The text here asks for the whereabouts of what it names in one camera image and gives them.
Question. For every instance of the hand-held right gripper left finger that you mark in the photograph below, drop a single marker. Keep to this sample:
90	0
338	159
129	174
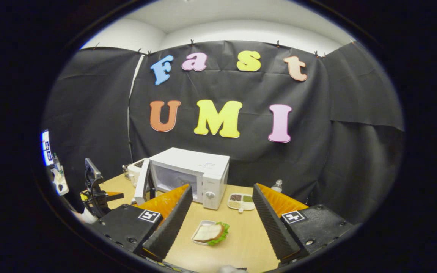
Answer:
169	231

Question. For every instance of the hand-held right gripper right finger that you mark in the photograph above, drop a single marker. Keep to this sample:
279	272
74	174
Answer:
275	227

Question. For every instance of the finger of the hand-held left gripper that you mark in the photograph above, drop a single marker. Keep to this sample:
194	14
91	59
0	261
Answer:
115	196

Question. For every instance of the small white rectangular dish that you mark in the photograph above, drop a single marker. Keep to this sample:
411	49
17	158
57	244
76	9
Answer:
203	222

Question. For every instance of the sandwich with lettuce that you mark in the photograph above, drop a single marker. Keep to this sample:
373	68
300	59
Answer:
208	232

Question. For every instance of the white microwave oven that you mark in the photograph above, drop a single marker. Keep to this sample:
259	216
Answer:
188	159

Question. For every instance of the white toaster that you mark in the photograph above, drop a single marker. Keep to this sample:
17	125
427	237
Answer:
137	167

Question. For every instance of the white green equipment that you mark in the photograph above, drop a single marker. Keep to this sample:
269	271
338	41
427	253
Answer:
61	178

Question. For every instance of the green label drink bottle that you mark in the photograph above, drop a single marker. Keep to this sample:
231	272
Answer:
277	187

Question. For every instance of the divided plate of beans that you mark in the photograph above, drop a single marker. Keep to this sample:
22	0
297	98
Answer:
237	204

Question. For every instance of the blue white display board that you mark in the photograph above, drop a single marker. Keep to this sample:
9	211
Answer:
46	148

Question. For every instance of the black backdrop cloth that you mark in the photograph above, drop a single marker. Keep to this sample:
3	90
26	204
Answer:
218	83

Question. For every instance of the row of black clips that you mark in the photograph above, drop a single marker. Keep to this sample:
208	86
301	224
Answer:
192	41

